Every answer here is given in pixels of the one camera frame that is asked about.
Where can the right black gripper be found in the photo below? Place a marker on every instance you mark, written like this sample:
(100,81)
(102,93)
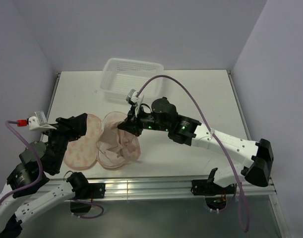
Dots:
(131,123)

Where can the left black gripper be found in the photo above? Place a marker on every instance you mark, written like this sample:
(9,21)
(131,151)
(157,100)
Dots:
(74,127)

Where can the peach pink bra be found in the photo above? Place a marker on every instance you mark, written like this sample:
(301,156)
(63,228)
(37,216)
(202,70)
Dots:
(116,146)

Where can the peach floral laundry bag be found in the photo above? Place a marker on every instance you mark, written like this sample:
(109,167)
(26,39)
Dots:
(82,154)

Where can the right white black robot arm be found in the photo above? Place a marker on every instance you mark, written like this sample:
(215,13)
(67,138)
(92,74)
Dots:
(251,160)

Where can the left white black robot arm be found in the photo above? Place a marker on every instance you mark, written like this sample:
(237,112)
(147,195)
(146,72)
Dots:
(38,160)

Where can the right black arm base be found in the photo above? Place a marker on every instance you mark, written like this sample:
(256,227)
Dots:
(217,198)

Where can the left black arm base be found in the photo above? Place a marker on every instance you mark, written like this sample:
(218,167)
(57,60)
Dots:
(94,191)

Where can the white perforated plastic basket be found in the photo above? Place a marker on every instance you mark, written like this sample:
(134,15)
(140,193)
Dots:
(120,76)

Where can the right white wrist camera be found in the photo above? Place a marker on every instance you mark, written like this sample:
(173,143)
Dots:
(133,98)

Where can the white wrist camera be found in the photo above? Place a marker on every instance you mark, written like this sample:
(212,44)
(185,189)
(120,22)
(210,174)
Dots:
(38,122)
(133,98)

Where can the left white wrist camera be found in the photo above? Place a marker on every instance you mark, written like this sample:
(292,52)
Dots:
(38,122)

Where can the aluminium frame rail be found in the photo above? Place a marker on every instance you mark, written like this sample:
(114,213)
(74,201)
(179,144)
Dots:
(151,188)

